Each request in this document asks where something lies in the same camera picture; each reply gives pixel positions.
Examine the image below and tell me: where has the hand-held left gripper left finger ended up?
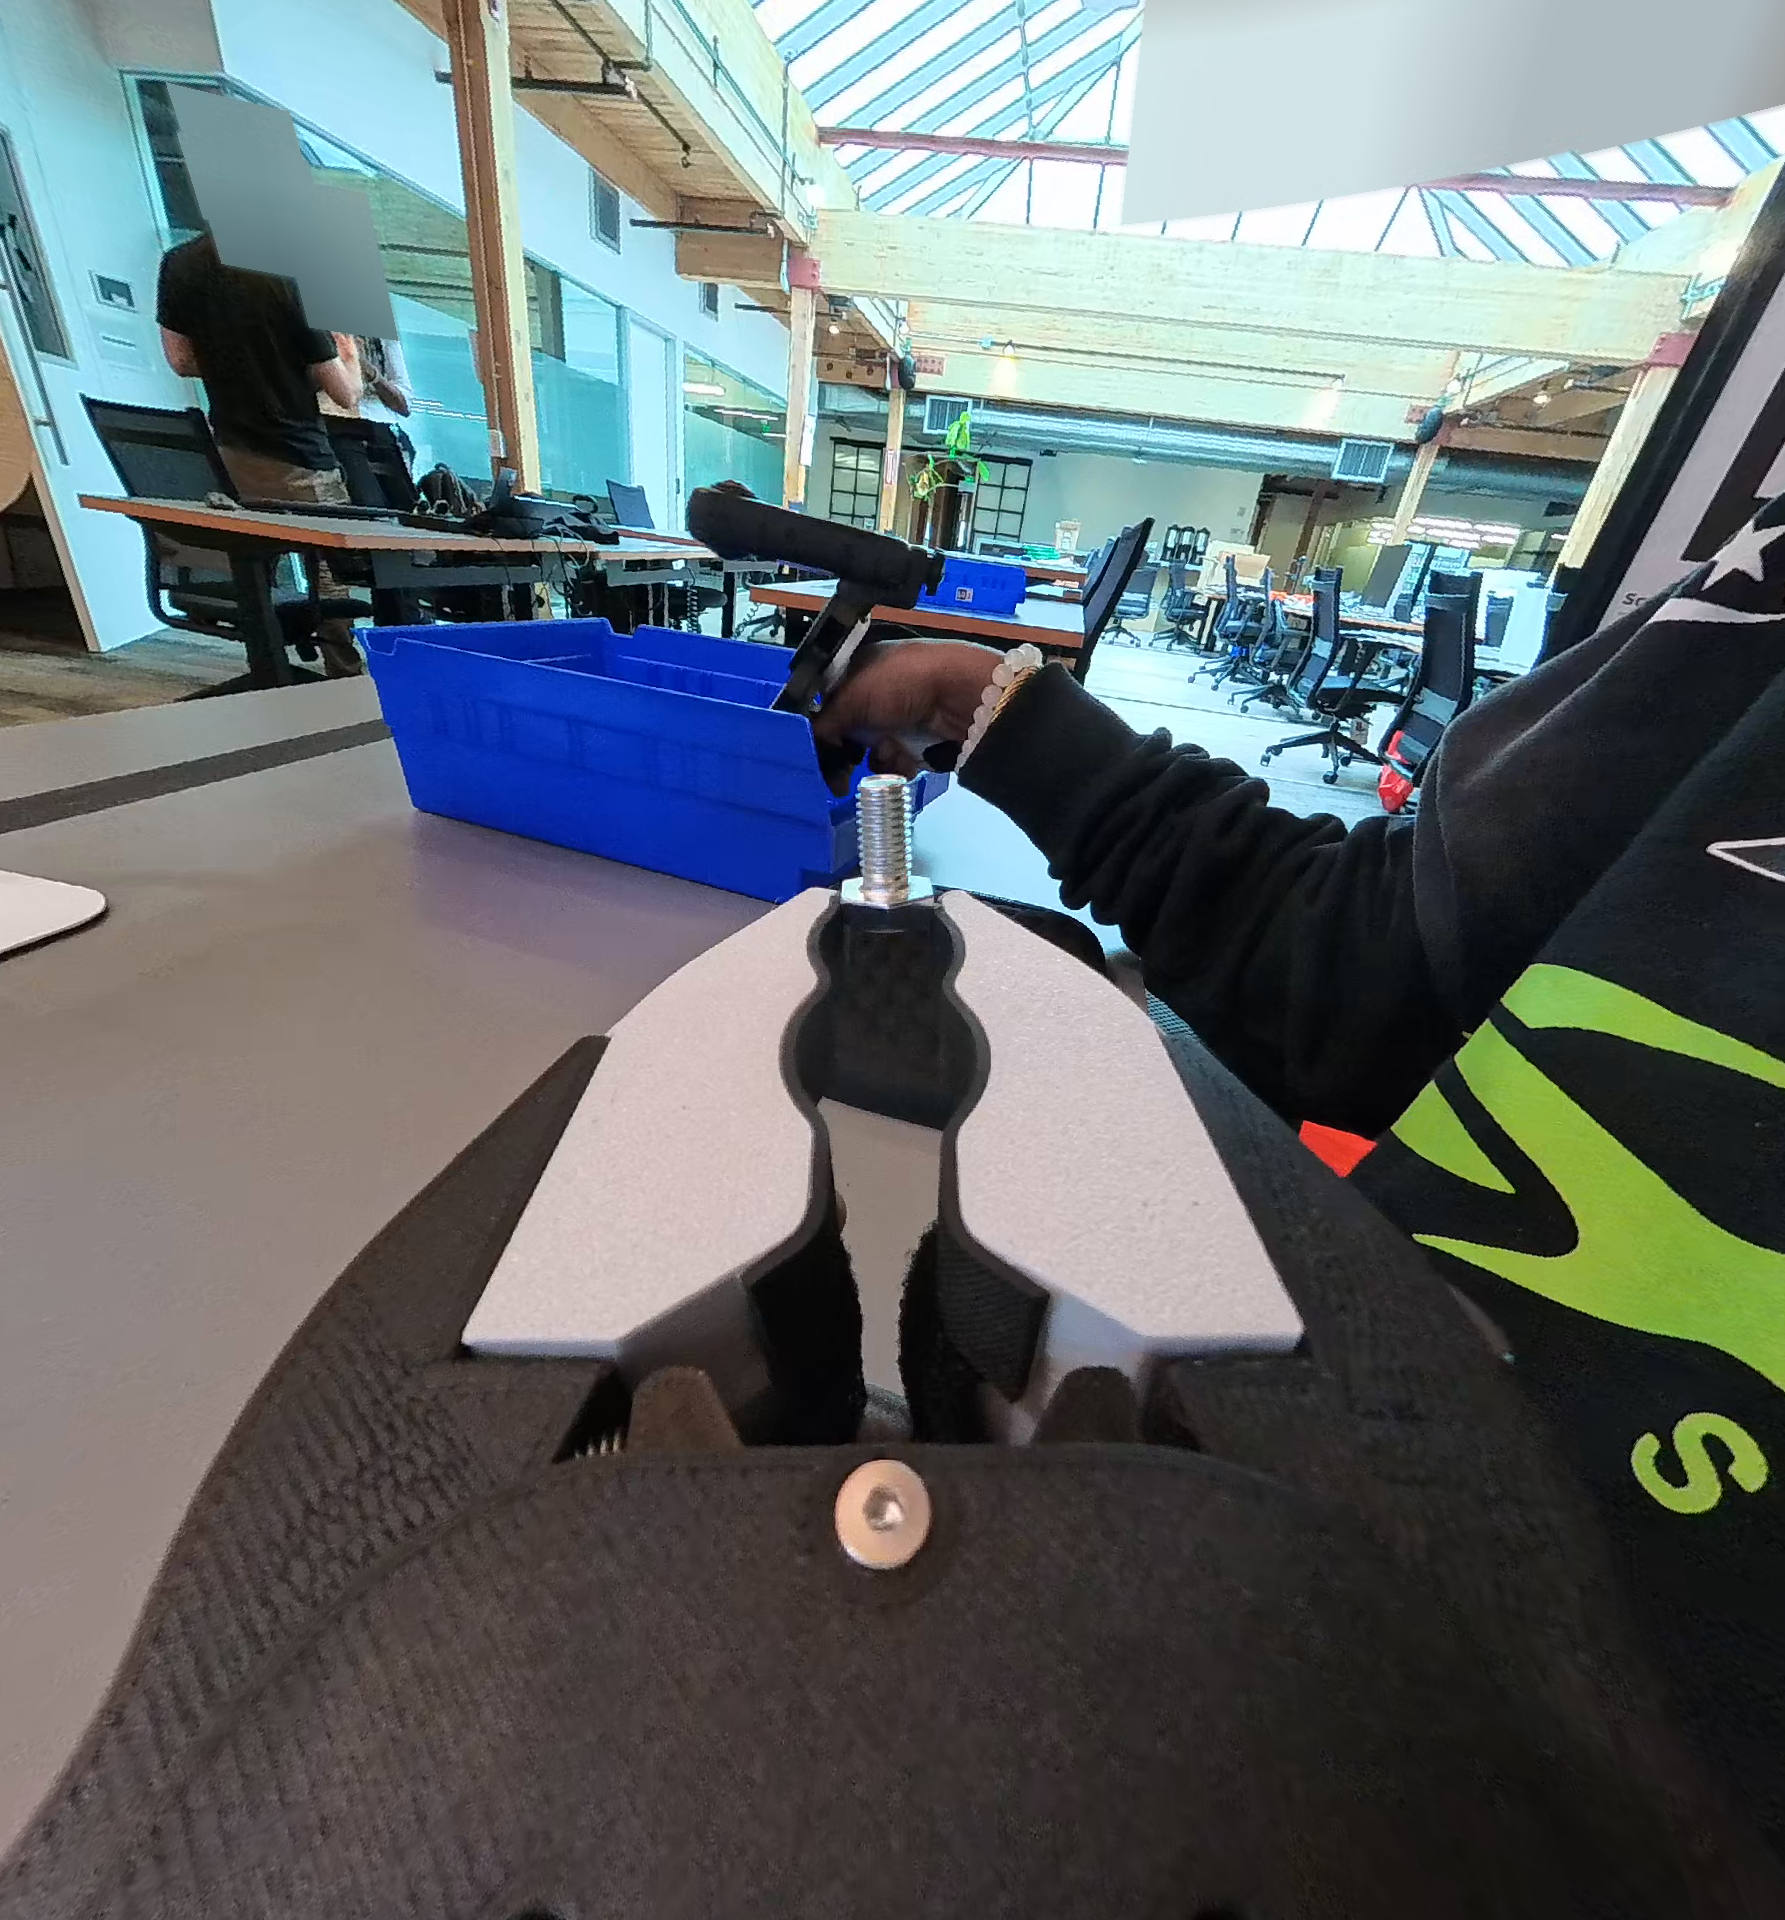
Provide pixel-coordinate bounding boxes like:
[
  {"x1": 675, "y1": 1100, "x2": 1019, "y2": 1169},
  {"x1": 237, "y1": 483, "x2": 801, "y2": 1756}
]
[{"x1": 460, "y1": 884, "x2": 856, "y2": 1373}]

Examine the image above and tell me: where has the white bead bracelet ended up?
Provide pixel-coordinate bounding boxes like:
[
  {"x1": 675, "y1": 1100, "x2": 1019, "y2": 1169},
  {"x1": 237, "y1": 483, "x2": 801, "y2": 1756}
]
[{"x1": 959, "y1": 641, "x2": 1047, "y2": 773}]

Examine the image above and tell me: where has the black mesh office chair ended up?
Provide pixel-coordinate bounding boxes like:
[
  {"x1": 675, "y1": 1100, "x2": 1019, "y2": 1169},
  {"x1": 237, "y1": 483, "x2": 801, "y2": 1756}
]
[{"x1": 77, "y1": 394, "x2": 341, "y2": 691}]

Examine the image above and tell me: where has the medium steel bolt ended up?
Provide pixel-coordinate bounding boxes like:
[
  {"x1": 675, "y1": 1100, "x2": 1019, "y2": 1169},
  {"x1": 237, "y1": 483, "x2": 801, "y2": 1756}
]
[{"x1": 839, "y1": 775, "x2": 934, "y2": 912}]

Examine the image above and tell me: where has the black honeycomb cushion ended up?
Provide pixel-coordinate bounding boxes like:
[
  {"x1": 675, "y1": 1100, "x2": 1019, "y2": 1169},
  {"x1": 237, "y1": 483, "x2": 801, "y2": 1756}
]
[{"x1": 794, "y1": 896, "x2": 1113, "y2": 1135}]

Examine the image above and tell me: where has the person's right hand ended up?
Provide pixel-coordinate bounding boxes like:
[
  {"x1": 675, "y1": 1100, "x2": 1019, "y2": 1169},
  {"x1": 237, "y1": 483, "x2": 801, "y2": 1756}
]
[{"x1": 807, "y1": 637, "x2": 1022, "y2": 791}]

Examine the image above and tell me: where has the blue plastic bin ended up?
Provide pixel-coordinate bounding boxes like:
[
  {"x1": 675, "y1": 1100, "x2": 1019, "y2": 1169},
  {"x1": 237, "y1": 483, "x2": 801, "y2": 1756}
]
[{"x1": 355, "y1": 621, "x2": 954, "y2": 902}]

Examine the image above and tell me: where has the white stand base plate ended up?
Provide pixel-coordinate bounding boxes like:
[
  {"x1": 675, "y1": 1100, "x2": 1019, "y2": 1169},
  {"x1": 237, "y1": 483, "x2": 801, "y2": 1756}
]
[{"x1": 0, "y1": 853, "x2": 109, "y2": 986}]

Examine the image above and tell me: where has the black hoodie with green print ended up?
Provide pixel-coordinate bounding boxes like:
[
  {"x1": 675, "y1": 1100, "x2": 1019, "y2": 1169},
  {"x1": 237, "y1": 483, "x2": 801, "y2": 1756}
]
[{"x1": 1350, "y1": 435, "x2": 1785, "y2": 1920}]

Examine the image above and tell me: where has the black framed marker sign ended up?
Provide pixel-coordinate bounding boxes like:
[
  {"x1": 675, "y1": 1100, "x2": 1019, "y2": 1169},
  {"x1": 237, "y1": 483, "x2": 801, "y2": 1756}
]
[{"x1": 1544, "y1": 96, "x2": 1785, "y2": 662}]

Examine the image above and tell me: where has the row of black office chairs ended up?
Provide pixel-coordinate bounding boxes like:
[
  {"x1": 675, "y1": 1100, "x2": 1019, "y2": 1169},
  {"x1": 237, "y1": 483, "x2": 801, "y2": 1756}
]
[{"x1": 1104, "y1": 517, "x2": 1524, "y2": 813}]

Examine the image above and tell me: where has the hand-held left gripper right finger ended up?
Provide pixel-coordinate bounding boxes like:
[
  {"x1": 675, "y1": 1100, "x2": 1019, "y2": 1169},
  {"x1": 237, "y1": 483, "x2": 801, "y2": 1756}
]
[{"x1": 934, "y1": 887, "x2": 1310, "y2": 1410}]

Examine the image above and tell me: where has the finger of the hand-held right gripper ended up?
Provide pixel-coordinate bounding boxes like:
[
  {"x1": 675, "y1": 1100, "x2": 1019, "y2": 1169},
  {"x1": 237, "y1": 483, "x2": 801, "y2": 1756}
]
[{"x1": 790, "y1": 607, "x2": 876, "y2": 715}]

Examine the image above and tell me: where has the person's right forearm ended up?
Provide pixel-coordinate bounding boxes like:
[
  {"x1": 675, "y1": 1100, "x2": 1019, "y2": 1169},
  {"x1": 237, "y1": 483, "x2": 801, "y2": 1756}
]
[{"x1": 959, "y1": 667, "x2": 1432, "y2": 1135}]

